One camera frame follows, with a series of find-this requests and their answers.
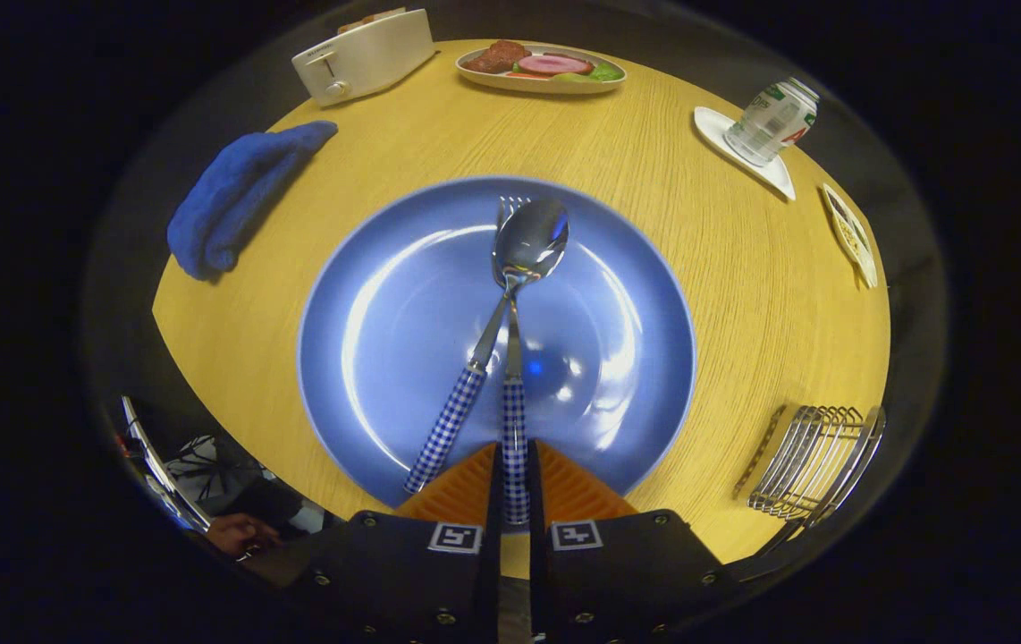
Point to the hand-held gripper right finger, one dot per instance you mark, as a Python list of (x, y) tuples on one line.
[(618, 581)]

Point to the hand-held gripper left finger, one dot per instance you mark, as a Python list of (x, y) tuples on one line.
[(421, 581)]

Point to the blue round plate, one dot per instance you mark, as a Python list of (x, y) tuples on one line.
[(403, 358)]

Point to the black chair base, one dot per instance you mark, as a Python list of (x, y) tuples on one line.
[(206, 465)]

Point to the white bar-shaped device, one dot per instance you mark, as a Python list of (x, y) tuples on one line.
[(162, 474)]

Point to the white divided dish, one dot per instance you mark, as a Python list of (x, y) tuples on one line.
[(850, 237)]

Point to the blue folded towel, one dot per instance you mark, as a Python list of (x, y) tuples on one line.
[(233, 197)]

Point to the white square coaster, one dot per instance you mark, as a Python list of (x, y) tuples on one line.
[(712, 125)]

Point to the white green-capped bottle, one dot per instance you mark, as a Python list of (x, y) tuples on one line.
[(774, 121)]

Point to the beige food plate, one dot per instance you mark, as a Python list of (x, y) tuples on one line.
[(519, 85)]

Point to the green lettuce leaf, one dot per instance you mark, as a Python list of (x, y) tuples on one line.
[(604, 72)]

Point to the orange vegetable slice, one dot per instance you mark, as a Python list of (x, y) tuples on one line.
[(524, 75)]

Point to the pink ham slice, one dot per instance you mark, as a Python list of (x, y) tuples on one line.
[(553, 64)]

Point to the white toaster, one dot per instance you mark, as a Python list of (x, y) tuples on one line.
[(376, 58)]

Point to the large brown meat piece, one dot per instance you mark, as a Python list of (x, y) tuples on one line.
[(497, 56)]

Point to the toast slice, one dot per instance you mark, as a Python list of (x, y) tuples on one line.
[(357, 25), (387, 15)]

